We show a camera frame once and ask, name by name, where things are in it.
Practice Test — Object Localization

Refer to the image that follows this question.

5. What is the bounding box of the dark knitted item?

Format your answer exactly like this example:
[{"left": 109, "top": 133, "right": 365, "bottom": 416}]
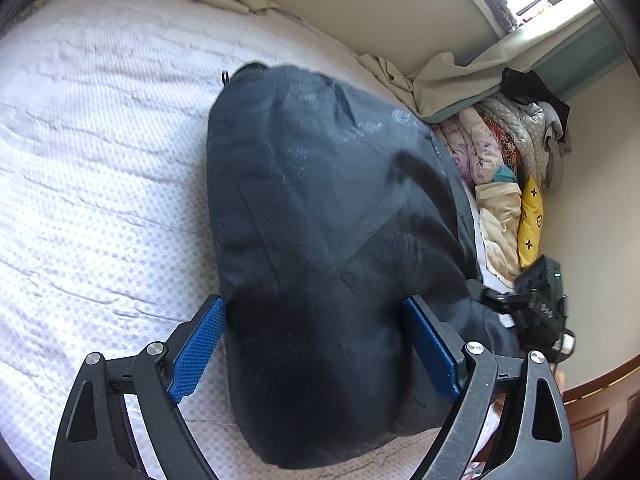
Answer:
[{"left": 469, "top": 0, "right": 519, "bottom": 32}]

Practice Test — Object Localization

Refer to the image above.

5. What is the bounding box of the grey dotted quilt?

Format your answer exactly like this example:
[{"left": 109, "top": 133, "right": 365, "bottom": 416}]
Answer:
[{"left": 480, "top": 92, "right": 572, "bottom": 190}]

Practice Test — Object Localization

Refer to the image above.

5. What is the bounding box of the yellow printed pillow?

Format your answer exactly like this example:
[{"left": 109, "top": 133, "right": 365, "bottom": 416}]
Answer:
[{"left": 516, "top": 174, "right": 546, "bottom": 269}]

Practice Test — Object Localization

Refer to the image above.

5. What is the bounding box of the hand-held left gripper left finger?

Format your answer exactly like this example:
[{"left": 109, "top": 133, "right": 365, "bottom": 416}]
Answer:
[{"left": 50, "top": 294, "right": 227, "bottom": 480}]

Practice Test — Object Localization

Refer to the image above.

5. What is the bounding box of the black jacket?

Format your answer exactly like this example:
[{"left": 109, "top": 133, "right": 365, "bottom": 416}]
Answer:
[{"left": 207, "top": 61, "right": 523, "bottom": 466}]

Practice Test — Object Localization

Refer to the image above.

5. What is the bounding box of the white quilted bed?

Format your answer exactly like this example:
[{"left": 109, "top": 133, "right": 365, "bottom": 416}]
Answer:
[{"left": 0, "top": 0, "right": 506, "bottom": 480}]

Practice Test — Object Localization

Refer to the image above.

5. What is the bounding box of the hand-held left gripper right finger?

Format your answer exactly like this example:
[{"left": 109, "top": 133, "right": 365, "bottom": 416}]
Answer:
[{"left": 402, "top": 294, "right": 575, "bottom": 480}]

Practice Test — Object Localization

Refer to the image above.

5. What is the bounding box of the pink floral quilt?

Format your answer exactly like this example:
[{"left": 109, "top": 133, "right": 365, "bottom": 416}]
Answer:
[{"left": 432, "top": 105, "right": 522, "bottom": 197}]

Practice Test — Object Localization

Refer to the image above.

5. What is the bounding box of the black cloth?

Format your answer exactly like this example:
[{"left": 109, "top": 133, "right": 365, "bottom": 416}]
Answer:
[{"left": 500, "top": 66, "right": 572, "bottom": 117}]

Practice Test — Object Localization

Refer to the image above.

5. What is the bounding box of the cream cloth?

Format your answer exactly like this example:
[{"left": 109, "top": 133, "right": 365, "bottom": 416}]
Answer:
[{"left": 474, "top": 180, "right": 527, "bottom": 282}]

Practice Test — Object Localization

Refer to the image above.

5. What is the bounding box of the brown wooden bed board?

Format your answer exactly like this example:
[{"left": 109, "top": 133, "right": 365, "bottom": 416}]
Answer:
[{"left": 559, "top": 352, "right": 640, "bottom": 480}]

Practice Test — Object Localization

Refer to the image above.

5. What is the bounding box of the teal window ledge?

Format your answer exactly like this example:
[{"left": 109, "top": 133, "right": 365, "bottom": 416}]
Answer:
[{"left": 520, "top": 10, "right": 627, "bottom": 103}]

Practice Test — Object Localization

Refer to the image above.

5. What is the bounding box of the beige sheet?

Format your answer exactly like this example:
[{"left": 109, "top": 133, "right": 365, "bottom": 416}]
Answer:
[{"left": 359, "top": 24, "right": 603, "bottom": 125}]

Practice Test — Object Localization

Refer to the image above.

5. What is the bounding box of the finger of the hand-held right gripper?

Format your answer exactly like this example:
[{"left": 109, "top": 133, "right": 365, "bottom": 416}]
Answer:
[{"left": 479, "top": 284, "right": 523, "bottom": 312}]

